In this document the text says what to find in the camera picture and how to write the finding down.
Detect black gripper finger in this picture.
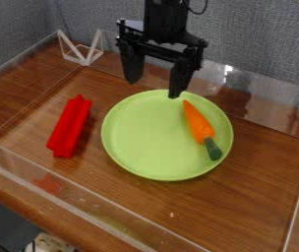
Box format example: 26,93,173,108
119,43,145,84
169,62,194,99

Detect clear acrylic corner bracket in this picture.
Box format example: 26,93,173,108
58,30,105,66

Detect light green plate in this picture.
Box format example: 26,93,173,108
102,90,234,181

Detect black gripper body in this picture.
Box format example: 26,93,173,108
117,19,208,69

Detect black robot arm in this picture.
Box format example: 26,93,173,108
117,0,208,98

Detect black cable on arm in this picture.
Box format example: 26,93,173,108
183,0,210,16

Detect orange toy carrot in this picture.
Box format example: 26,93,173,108
183,100,224,160

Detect clear acrylic enclosure walls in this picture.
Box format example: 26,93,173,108
0,31,299,252

